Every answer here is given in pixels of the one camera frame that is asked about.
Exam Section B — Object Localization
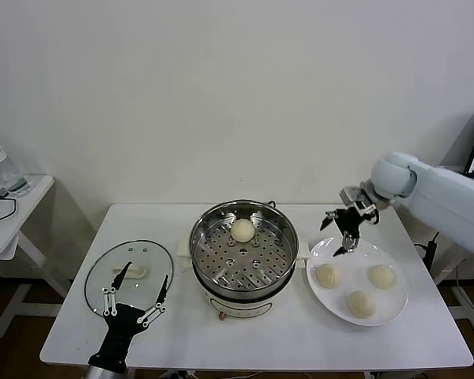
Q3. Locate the black power cable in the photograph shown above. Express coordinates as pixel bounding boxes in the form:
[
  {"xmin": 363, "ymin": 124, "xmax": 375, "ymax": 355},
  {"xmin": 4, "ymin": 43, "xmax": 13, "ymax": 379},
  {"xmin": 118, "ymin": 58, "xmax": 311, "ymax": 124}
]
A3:
[{"xmin": 413, "ymin": 231, "xmax": 440, "ymax": 277}]

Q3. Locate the glass lid with cream handle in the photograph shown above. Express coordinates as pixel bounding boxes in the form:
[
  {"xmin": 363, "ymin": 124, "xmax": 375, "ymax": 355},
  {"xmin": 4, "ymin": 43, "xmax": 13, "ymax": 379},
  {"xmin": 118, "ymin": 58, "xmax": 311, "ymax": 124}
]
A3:
[{"xmin": 84, "ymin": 238, "xmax": 175, "ymax": 317}]

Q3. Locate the white electric pot base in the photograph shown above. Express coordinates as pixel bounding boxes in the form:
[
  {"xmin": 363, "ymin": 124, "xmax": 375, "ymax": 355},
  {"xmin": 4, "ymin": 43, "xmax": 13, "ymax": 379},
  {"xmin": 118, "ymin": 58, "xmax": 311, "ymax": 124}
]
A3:
[{"xmin": 176, "ymin": 236, "xmax": 311, "ymax": 320}]

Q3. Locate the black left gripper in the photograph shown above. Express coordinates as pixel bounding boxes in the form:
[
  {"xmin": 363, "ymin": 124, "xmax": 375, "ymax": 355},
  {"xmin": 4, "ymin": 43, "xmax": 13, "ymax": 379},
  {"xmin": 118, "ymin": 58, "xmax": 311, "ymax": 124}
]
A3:
[{"xmin": 87, "ymin": 260, "xmax": 170, "ymax": 372}]

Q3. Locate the white side table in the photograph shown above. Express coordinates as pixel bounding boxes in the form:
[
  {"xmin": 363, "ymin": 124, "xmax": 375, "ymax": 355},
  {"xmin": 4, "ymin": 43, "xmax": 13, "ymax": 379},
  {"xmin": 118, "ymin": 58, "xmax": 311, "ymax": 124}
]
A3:
[{"xmin": 0, "ymin": 174, "xmax": 74, "ymax": 340}]

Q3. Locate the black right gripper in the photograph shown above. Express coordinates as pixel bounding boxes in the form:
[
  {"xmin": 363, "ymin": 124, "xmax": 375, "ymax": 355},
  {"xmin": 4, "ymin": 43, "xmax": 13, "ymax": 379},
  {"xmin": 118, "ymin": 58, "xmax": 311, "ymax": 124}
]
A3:
[{"xmin": 319, "ymin": 206, "xmax": 379, "ymax": 257}]

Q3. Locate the white steamed baozi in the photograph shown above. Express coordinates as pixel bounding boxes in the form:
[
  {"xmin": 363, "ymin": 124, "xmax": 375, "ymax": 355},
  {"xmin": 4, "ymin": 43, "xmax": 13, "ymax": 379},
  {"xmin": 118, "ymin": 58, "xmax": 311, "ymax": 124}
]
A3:
[
  {"xmin": 345, "ymin": 290, "xmax": 377, "ymax": 319},
  {"xmin": 314, "ymin": 263, "xmax": 344, "ymax": 290},
  {"xmin": 230, "ymin": 218, "xmax": 257, "ymax": 243},
  {"xmin": 367, "ymin": 264, "xmax": 397, "ymax": 290}
]

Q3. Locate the clear bottle with white cap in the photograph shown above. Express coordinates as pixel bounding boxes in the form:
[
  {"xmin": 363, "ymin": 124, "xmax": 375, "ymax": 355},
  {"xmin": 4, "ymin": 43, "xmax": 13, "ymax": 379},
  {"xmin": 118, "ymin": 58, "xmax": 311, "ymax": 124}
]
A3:
[{"xmin": 0, "ymin": 144, "xmax": 33, "ymax": 197}]

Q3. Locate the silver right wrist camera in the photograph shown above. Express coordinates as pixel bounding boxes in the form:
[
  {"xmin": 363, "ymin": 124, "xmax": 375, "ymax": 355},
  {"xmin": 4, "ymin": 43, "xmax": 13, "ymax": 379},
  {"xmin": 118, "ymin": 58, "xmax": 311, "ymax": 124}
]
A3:
[{"xmin": 338, "ymin": 186, "xmax": 367, "ymax": 207}]

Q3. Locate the stainless steel steamer basket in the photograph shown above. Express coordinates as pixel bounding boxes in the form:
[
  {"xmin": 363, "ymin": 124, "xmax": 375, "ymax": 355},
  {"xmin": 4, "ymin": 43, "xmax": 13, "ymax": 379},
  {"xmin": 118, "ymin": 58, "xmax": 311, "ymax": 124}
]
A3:
[{"xmin": 189, "ymin": 200, "xmax": 300, "ymax": 302}]

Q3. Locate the black cable with adapter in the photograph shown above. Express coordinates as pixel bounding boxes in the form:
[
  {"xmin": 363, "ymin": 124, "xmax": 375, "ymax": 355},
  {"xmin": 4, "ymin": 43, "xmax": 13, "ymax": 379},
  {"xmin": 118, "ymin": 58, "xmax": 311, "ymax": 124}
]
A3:
[{"xmin": 0, "ymin": 188, "xmax": 17, "ymax": 226}]

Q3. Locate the white round plate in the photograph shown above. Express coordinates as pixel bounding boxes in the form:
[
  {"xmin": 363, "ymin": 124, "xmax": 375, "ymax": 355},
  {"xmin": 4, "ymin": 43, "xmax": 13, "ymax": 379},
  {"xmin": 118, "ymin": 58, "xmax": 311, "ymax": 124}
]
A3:
[{"xmin": 306, "ymin": 236, "xmax": 410, "ymax": 328}]

